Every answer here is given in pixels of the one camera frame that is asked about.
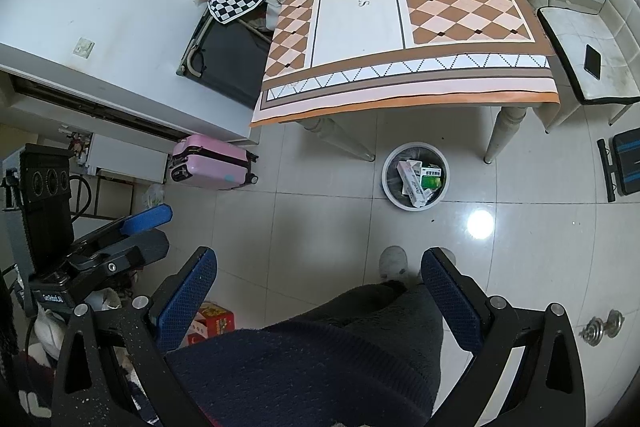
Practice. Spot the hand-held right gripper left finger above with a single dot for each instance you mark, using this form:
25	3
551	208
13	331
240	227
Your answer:
190	302

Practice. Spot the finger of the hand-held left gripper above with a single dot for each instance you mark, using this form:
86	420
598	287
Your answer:
145	217
145	248

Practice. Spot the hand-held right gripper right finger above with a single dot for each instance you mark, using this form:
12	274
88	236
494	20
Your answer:
450	302

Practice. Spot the white carton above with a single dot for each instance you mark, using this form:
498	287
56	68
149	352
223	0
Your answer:
407	176
417	197

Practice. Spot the green white box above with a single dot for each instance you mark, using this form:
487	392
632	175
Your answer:
431	181

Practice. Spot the white trash bin black liner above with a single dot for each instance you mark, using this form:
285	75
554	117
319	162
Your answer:
391	187

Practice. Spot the clear plastic bag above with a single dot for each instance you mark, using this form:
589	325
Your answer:
152	195

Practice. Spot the red cardboard box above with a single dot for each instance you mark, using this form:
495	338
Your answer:
215	321

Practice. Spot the white low cabinet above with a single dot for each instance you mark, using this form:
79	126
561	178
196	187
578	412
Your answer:
130	157

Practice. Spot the person's left grey slipper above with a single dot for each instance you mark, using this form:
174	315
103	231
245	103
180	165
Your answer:
392	262

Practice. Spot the pink suitcase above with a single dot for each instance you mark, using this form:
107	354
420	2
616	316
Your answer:
210	162

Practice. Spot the person's dark trousers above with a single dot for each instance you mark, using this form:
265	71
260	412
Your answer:
310	367

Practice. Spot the small metal dumbbell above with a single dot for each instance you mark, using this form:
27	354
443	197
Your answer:
592	332

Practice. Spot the white table leg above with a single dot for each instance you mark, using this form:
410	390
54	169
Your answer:
350	139
502	132

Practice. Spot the black folding bed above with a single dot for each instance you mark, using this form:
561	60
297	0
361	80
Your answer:
230	57

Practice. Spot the black phone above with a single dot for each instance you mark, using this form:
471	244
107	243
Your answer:
593	62

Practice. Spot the white cushioned chair black trim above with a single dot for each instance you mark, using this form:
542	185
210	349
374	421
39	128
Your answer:
565	37

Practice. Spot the diamond patterned tablecloth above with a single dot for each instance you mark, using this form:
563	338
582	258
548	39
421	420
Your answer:
360	7

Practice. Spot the white wall socket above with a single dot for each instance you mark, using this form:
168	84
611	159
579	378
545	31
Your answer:
83	48

